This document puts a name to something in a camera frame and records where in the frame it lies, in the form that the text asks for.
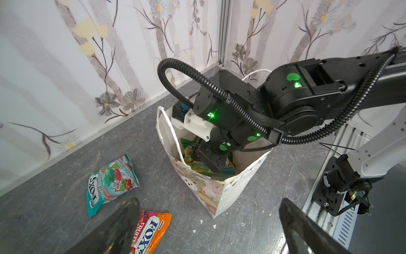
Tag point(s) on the green tea candy bag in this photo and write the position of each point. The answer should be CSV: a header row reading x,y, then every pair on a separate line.
x,y
198,166

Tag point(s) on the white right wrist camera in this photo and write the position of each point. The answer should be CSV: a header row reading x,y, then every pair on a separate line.
x,y
184,117

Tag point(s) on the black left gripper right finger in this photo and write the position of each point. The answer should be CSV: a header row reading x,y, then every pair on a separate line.
x,y
302,234

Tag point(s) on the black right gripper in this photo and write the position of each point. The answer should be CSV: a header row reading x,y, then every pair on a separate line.
x,y
215,152

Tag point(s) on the white patterned paper bag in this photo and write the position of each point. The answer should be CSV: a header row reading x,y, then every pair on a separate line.
x,y
215,196

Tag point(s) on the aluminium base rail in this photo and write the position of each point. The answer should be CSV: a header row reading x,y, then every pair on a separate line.
x,y
335,198

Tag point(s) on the teal mint candy bag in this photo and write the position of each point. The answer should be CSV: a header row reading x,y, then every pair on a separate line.
x,y
111,181

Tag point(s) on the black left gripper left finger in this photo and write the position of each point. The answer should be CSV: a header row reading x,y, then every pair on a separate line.
x,y
114,235

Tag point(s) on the orange fruits candy bag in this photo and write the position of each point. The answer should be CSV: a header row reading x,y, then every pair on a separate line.
x,y
147,230

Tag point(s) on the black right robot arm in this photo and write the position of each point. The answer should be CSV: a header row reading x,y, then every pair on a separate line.
x,y
297,104

